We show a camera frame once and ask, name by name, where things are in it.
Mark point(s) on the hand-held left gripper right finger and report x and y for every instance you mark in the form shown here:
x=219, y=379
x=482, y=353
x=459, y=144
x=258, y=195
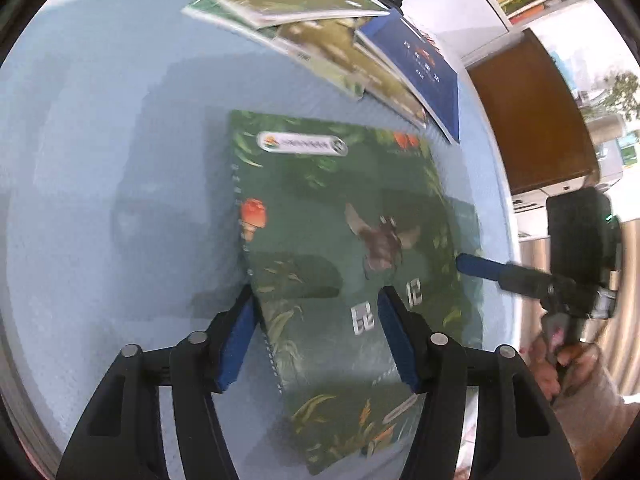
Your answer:
x=397, y=345

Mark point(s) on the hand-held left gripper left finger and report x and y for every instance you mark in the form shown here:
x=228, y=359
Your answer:
x=237, y=340

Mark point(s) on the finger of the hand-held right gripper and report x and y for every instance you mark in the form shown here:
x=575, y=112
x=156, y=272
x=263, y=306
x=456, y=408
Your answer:
x=480, y=265

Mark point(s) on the dark green beetle book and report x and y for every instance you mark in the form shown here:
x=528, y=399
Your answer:
x=320, y=220

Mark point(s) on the pale picture book brown animal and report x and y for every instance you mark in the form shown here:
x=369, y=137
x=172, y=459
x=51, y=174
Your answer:
x=395, y=90

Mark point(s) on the navy blue book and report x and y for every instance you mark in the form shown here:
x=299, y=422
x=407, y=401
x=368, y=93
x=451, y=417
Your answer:
x=425, y=65

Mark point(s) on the pale picture book white flowers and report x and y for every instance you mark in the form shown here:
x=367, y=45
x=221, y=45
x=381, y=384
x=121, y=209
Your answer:
x=325, y=45

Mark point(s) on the person's right forearm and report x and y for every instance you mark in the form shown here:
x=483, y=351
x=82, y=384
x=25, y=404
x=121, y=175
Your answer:
x=595, y=420

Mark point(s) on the person's right hand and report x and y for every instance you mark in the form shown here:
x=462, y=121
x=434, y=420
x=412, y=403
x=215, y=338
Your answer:
x=542, y=367

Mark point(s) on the brown wooden cabinet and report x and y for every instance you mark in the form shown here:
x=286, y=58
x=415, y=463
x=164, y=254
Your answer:
x=530, y=110

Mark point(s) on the potted green plant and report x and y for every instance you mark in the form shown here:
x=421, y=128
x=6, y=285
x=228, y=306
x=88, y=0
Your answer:
x=620, y=90

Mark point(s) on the light blue textured mat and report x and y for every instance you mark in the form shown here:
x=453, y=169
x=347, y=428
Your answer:
x=100, y=160

